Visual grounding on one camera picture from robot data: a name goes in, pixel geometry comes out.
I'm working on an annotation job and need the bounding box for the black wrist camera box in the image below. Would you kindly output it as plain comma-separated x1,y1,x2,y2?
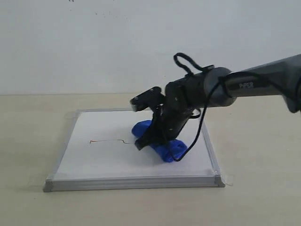
130,86,165,112

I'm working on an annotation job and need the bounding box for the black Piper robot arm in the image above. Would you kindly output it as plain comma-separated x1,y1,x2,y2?
130,55,301,149

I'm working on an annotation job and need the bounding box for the white board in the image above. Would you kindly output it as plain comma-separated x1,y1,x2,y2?
43,109,225,192

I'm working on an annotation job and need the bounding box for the black braided cable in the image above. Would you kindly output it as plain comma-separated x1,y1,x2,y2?
164,52,236,163

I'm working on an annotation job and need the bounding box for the clear tape front right corner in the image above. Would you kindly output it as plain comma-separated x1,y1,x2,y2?
214,174,234,187

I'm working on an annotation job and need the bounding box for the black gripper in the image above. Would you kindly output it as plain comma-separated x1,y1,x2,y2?
135,79,202,151

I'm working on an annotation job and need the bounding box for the blue microfibre cloth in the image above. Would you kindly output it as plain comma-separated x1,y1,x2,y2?
131,120,188,163

